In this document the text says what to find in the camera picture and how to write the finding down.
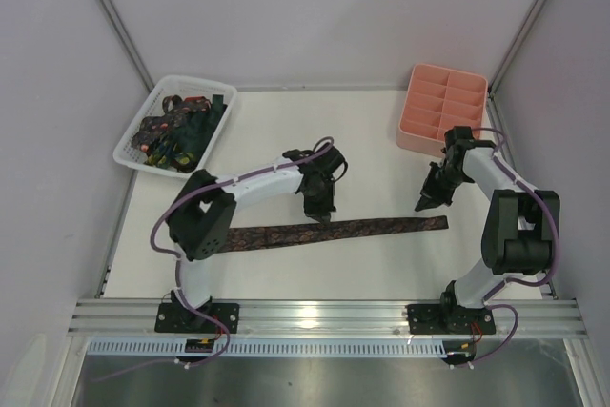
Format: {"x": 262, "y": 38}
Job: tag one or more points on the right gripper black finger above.
{"x": 426, "y": 202}
{"x": 441, "y": 198}

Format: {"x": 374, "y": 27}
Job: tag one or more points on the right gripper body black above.
{"x": 438, "y": 183}

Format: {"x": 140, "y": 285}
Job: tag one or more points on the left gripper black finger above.
{"x": 326, "y": 217}
{"x": 319, "y": 218}

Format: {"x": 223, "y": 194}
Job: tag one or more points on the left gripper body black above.
{"x": 317, "y": 198}

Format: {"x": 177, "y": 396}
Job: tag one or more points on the dark brown floral tie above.
{"x": 273, "y": 237}

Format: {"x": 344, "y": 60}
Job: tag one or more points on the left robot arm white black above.
{"x": 197, "y": 224}

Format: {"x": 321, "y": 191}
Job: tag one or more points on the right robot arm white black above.
{"x": 520, "y": 238}

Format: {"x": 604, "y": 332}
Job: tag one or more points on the pink divided organizer tray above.
{"x": 438, "y": 99}

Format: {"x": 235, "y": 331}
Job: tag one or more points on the dark green tie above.
{"x": 188, "y": 143}

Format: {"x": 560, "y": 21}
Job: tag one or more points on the white plastic basket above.
{"x": 155, "y": 160}

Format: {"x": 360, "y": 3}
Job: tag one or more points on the navy tie with red dots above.
{"x": 176, "y": 112}

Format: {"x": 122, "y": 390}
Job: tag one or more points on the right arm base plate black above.
{"x": 437, "y": 319}

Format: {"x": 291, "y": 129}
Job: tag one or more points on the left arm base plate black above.
{"x": 173, "y": 318}

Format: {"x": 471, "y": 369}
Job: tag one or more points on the aluminium mounting rail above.
{"x": 367, "y": 319}

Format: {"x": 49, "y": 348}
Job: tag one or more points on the right aluminium corner post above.
{"x": 525, "y": 28}

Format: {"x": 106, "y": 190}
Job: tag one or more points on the aluminium corner post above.
{"x": 525, "y": 28}
{"x": 122, "y": 35}

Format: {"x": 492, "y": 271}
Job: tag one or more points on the white slotted cable duct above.
{"x": 266, "y": 347}

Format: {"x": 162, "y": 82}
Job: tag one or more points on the left aluminium corner post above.
{"x": 122, "y": 35}

